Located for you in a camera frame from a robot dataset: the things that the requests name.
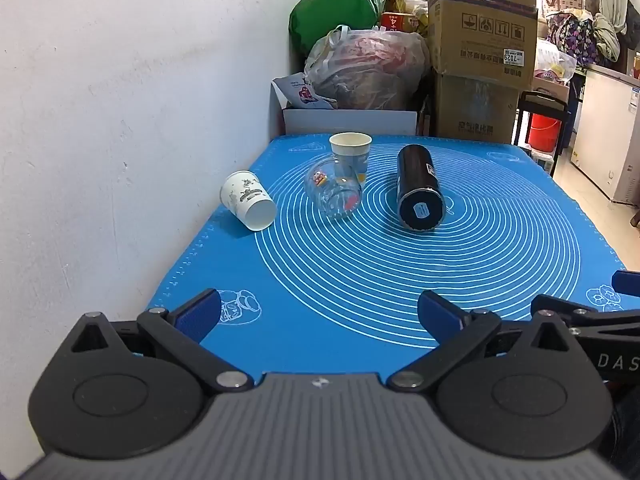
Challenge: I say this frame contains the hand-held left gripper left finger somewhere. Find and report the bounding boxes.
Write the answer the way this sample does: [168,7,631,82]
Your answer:
[61,288,254,394]

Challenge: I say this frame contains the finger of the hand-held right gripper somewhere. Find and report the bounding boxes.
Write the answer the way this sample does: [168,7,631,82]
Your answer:
[530,294,640,332]
[611,269,640,298]

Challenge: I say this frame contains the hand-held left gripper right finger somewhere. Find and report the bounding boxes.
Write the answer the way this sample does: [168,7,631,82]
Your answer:
[387,289,587,394]

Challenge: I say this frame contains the white printed paper cup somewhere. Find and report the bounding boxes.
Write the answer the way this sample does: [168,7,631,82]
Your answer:
[220,170,278,232]

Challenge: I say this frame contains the black tumbler cup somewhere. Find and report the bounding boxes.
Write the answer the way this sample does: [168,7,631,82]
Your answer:
[396,144,447,232]

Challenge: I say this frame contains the clear glass cup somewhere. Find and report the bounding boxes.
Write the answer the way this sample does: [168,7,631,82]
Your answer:
[303,156,363,221]

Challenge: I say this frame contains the cream paper cup blue print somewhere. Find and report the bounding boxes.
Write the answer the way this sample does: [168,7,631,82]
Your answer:
[329,132,374,182]

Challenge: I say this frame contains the blue silicone baking mat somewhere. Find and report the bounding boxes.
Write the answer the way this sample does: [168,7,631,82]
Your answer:
[147,134,640,377]

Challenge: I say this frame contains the white chest freezer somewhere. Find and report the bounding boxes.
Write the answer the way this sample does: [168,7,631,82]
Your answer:
[569,62,640,207]

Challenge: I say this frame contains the red plastic bucket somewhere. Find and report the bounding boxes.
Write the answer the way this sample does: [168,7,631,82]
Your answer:
[528,112,561,154]

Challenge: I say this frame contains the black metal stool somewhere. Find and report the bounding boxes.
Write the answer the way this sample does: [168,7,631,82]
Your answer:
[512,90,572,162]

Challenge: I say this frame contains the tall brown cardboard box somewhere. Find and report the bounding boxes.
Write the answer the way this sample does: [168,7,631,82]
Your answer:
[432,72,522,147]

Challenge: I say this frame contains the white open box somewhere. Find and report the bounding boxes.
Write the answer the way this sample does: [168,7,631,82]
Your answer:
[270,78,419,138]

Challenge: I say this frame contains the white plastic bag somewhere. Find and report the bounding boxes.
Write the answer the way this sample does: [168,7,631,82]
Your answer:
[534,40,579,87]

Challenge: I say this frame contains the white blue printed bag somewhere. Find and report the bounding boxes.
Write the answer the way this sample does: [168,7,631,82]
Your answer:
[272,72,338,110]

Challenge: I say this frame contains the pale green cloth bundle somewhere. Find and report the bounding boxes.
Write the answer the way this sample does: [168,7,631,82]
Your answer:
[592,12,624,64]

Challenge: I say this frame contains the purple patterned bag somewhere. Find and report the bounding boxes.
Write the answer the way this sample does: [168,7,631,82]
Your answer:
[544,10,601,67]

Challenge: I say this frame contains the clear plastic bag red contents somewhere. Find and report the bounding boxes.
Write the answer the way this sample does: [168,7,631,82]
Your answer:
[303,25,433,112]

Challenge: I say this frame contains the small red box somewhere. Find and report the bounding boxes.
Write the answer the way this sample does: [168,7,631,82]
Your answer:
[380,11,422,37]

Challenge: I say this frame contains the large brown cardboard box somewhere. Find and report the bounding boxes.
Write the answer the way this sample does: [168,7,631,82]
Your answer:
[427,0,541,87]

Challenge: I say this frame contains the green plastic bag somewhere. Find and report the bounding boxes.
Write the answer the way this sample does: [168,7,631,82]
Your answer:
[288,0,388,57]

